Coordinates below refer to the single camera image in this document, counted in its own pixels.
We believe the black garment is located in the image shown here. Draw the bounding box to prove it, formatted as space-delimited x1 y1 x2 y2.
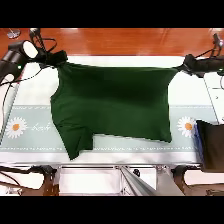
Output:
195 119 224 173

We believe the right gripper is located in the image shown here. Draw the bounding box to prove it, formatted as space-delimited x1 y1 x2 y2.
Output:
182 53 201 77

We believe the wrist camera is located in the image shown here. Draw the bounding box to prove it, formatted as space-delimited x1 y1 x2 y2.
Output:
212 32 224 52
28 28 47 52

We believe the silver frame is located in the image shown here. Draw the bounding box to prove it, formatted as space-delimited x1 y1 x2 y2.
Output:
0 162 224 197

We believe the blue garment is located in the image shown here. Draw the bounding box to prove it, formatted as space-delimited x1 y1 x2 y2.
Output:
194 125 202 163

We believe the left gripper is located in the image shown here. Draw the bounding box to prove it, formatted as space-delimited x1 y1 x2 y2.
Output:
44 49 69 67

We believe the dark green T-shirt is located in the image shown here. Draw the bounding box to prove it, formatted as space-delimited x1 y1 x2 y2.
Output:
49 61 181 161

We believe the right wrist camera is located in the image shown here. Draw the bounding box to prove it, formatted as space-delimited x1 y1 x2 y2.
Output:
212 32 224 52

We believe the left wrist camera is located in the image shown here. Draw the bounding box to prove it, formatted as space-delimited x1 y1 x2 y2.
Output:
28 28 47 52

